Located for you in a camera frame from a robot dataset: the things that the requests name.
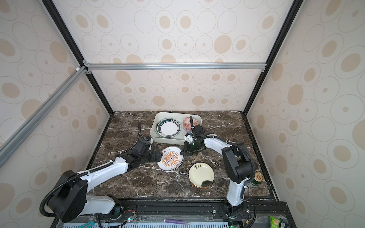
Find orange sunburst plate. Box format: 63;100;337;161
157;146;183;172

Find red patterned bowl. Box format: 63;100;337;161
182;117;199;133

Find white plate green red rim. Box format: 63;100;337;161
156;118;181;138

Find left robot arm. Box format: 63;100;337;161
39;137;162;223

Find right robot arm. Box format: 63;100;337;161
181;125;256;217

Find white plastic bin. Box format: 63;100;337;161
150;112;202;145

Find cream plate with flower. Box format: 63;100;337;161
189;162;215;189

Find purple pen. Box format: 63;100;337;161
164;218;191;225

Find green drink can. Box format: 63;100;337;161
251;172;264;187

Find green snack packet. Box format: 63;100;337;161
270;216;287;228

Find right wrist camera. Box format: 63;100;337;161
184;133;194;144

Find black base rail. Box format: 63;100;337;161
51;199;297;228

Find horizontal aluminium frame bar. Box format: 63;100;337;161
86;62;266;70

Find diagonal aluminium frame bar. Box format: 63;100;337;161
1;66;86;166

